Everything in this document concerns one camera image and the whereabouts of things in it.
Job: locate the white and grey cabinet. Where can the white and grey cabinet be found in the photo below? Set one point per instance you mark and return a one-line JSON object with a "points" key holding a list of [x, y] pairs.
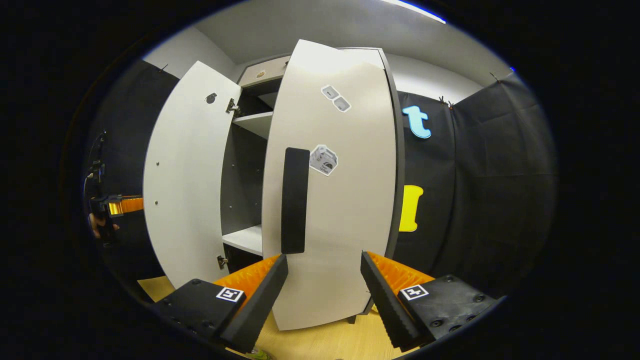
{"points": [[245, 180]]}

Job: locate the white cabinet door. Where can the white cabinet door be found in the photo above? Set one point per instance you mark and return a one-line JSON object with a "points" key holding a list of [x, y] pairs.
{"points": [[190, 175], [345, 220]]}

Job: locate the large ceiling light panel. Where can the large ceiling light panel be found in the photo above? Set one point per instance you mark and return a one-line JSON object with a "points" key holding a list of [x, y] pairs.
{"points": [[415, 9]]}

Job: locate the white cabinet shelf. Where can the white cabinet shelf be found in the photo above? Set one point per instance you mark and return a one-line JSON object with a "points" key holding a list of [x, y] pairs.
{"points": [[257, 122]]}

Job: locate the white cabinet drawer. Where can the white cabinet drawer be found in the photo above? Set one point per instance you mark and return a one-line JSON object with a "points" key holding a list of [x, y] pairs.
{"points": [[260, 72]]}

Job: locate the black backdrop cloth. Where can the black backdrop cloth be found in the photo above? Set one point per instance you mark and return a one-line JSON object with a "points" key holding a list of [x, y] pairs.
{"points": [[120, 130], [490, 190]]}

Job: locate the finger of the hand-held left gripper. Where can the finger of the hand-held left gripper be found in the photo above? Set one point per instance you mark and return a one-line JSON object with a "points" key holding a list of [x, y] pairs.
{"points": [[131, 205]]}

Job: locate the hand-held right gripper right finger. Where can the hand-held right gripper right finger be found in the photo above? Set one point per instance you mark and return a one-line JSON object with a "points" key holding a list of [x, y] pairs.
{"points": [[387, 300]]}

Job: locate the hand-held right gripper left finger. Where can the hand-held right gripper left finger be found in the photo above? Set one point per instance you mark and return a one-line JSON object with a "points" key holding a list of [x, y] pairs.
{"points": [[260, 300]]}

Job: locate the metal door hinge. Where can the metal door hinge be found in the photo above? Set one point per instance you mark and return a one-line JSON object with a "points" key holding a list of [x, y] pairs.
{"points": [[222, 261], [232, 106]]}

